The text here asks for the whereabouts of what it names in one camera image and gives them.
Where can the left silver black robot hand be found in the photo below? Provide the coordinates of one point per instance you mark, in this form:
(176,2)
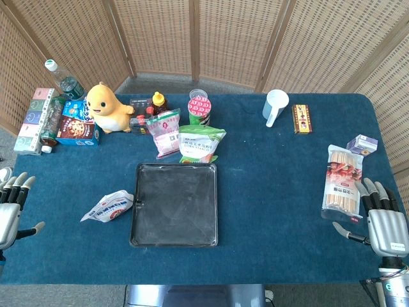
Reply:
(8,220)

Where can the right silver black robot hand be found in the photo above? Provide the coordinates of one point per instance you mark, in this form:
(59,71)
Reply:
(388,230)

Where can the white snack packet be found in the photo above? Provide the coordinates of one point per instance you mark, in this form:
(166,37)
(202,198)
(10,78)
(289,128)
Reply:
(108,208)

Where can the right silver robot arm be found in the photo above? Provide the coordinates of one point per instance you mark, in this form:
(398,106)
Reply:
(396,288)

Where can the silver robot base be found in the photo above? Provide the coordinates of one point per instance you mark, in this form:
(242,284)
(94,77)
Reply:
(195,295)

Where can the white sneaker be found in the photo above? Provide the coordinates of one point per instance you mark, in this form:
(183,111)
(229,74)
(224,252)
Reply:
(4,172)

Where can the bamboo skewers pack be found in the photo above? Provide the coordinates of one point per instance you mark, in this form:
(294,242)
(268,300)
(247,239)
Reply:
(342,182)

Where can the small purple white box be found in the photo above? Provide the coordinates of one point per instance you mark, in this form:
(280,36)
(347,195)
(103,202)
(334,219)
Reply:
(362,144)

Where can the pastel tissue pack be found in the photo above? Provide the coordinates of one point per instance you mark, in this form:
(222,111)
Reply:
(32,124)

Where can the dark tea bottle white cap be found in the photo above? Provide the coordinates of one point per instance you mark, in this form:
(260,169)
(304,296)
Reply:
(51,124)

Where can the blue cookie box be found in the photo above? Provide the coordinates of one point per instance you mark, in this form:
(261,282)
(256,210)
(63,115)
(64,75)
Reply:
(76,129)

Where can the blue table cloth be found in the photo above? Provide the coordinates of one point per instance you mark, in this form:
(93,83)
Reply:
(271,192)

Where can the brown yellow snack box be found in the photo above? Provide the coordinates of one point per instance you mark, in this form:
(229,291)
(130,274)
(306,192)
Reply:
(302,119)

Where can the yellow plush dinosaur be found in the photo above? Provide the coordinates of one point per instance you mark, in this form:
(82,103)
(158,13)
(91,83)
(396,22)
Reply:
(107,112)

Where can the clear water bottle white cap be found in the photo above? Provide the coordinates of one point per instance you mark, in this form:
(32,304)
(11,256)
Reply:
(65,81)

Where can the white measuring cup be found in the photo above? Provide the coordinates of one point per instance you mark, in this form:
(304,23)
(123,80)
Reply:
(274,107)

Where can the black baking tray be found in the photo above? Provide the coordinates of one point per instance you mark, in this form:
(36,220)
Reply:
(175,204)

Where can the black box with red knobs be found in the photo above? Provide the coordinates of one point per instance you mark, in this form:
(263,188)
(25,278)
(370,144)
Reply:
(138,112)

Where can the pink white zip bag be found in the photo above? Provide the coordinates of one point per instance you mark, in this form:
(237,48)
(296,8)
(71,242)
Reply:
(166,134)

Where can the honey bottle yellow cap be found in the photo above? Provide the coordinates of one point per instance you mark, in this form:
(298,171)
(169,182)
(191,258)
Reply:
(158,104)

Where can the green white corn starch bag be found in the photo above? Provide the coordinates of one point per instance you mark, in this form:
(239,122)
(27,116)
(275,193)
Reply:
(198,144)

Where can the green chips can pink lid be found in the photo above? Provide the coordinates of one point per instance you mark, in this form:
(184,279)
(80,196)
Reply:
(199,110)

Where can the clear plastic cup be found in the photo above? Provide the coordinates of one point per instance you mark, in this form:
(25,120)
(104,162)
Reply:
(198,93)

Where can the wicker folding screen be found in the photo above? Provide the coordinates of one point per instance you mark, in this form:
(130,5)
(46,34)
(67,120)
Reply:
(223,38)

